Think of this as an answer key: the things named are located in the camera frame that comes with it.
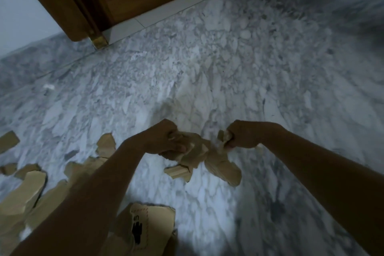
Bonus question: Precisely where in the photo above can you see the person's left hand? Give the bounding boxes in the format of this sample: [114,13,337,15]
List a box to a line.
[139,119,193,161]

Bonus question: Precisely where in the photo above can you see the person's right hand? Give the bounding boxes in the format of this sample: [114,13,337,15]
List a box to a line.
[223,120,272,149]

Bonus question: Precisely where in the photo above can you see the torn brown cardboard piece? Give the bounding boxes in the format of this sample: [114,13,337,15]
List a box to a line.
[163,129,242,187]

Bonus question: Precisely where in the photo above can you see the person's right forearm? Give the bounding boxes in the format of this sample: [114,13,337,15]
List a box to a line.
[260,123,384,256]

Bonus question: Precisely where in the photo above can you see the person's left forearm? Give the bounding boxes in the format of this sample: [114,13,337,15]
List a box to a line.
[10,139,147,256]

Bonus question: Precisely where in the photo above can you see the brown wooden door frame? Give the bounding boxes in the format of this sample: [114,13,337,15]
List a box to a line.
[9,0,113,50]

